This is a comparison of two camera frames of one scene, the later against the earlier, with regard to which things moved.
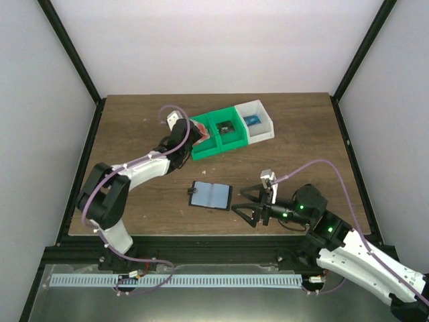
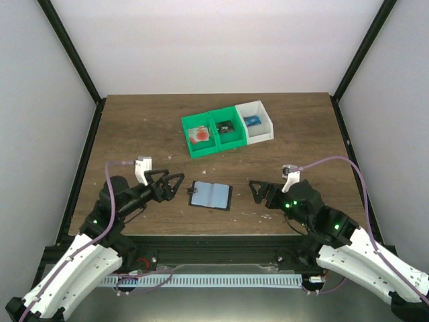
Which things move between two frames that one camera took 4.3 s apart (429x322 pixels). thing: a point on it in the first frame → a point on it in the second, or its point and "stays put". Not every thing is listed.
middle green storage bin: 229,129 stays put
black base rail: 153,253 stays put
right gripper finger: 255,207 → 259,196
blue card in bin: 252,120 stays put
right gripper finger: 258,187 → 269,189
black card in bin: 225,127 stays put
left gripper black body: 195,137 → 159,196
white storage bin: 257,121 stays put
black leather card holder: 210,195 stays put
